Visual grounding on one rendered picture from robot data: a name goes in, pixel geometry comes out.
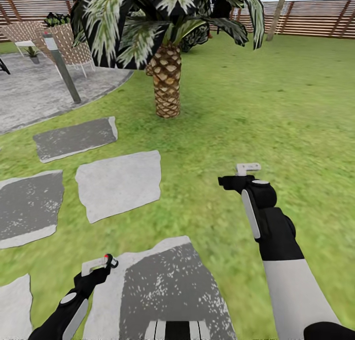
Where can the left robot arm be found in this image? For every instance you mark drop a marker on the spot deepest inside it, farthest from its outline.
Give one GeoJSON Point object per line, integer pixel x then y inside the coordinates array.
{"type": "Point", "coordinates": [64, 322]}

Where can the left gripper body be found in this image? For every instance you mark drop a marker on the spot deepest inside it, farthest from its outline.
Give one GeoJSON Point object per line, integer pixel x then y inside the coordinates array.
{"type": "Point", "coordinates": [96, 277]}

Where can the garden chair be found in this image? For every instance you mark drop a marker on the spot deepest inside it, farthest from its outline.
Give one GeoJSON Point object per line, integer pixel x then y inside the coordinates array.
{"type": "Point", "coordinates": [64, 40]}
{"type": "Point", "coordinates": [21, 33]}
{"type": "Point", "coordinates": [56, 29]}

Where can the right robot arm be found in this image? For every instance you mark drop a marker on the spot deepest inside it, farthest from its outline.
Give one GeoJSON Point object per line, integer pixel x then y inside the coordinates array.
{"type": "Point", "coordinates": [301, 312]}

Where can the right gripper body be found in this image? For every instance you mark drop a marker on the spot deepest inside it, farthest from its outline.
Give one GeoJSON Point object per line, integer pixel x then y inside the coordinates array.
{"type": "Point", "coordinates": [232, 182]}

